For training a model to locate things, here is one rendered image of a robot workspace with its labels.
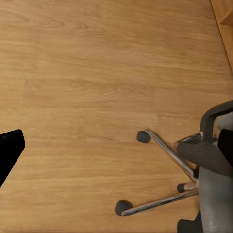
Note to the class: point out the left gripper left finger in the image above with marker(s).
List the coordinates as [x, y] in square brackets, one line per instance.
[11, 146]

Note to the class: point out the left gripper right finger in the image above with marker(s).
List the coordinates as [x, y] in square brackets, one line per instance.
[225, 144]

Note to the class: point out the swivel chair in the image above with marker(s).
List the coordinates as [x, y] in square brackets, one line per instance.
[212, 178]

